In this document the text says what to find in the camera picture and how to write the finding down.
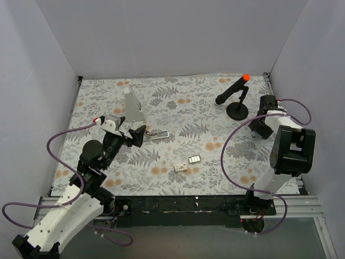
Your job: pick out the black round microphone stand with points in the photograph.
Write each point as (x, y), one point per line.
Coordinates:
(237, 110)

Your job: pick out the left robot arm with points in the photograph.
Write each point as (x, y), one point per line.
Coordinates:
(83, 198)

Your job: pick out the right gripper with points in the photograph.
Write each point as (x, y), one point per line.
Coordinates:
(259, 129)

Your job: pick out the floral patterned table mat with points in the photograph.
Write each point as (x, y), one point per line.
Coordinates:
(186, 108)

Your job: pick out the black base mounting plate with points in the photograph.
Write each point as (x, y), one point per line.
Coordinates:
(185, 210)

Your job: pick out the grey metronome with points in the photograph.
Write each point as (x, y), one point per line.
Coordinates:
(134, 111)

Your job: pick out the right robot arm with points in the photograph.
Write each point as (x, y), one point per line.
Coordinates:
(291, 155)

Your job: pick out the white staple box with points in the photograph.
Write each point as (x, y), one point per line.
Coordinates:
(180, 167)

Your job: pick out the black microphone orange tip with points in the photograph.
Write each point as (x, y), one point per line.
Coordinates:
(239, 85)

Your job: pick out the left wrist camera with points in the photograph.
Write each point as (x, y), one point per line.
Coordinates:
(109, 124)

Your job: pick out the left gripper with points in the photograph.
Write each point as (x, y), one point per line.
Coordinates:
(125, 138)

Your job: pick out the staple strips tray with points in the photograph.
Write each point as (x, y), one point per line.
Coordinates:
(194, 159)

